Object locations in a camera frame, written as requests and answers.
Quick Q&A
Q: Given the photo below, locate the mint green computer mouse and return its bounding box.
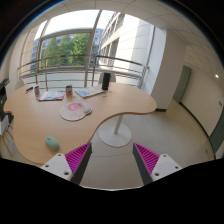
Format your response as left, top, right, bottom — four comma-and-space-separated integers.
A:
45, 136, 59, 151

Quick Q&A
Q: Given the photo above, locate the magazine with pink cover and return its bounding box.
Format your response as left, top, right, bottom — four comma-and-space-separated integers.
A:
39, 91, 65, 101

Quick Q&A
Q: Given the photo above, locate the black speaker box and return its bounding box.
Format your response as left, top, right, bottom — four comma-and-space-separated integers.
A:
102, 73, 111, 90

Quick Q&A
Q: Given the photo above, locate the black printer at left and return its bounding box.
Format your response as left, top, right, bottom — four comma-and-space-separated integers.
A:
0, 78, 10, 114

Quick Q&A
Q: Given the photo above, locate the pink round mouse pad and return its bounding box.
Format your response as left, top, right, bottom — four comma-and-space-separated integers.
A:
60, 102, 92, 121

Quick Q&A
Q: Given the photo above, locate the wooden curved table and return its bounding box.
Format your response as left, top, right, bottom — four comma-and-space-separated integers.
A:
4, 82, 157, 164

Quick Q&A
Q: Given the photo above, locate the white patterned cup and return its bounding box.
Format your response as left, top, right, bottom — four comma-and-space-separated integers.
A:
34, 86, 40, 97

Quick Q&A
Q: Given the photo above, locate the white table pedestal base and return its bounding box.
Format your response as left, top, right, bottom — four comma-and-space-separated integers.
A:
98, 115, 132, 147

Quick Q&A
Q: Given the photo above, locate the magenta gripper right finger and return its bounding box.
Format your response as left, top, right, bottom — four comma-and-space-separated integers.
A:
133, 143, 182, 185

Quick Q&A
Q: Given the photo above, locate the white chair at left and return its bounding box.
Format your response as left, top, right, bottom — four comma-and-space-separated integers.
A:
0, 116, 13, 155

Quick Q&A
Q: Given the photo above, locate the metal balcony railing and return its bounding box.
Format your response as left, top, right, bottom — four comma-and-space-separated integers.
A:
17, 54, 149, 90

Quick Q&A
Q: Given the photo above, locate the blue open booklet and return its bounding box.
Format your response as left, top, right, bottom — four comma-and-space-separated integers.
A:
75, 86, 103, 98

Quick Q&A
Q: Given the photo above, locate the grey green door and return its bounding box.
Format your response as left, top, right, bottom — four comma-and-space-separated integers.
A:
173, 66, 191, 103

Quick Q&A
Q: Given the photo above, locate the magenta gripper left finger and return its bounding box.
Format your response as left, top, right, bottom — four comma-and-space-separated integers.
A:
42, 143, 92, 185

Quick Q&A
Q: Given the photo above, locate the red patterned cup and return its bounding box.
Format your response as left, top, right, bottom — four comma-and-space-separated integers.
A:
66, 85, 73, 96

